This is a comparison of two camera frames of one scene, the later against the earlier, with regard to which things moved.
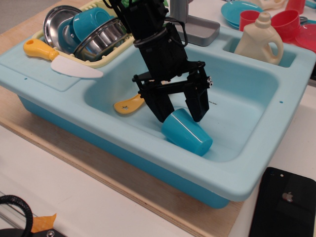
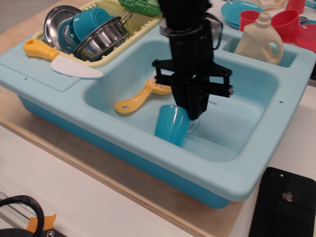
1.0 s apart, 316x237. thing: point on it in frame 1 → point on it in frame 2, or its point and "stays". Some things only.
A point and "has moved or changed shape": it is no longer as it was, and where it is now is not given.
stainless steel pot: [103, 42] stays
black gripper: [171, 71] → [192, 55]
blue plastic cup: [181, 129] has moved or changed shape
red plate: [307, 37] stays
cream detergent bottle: [255, 41] stays
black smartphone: [285, 206] stays
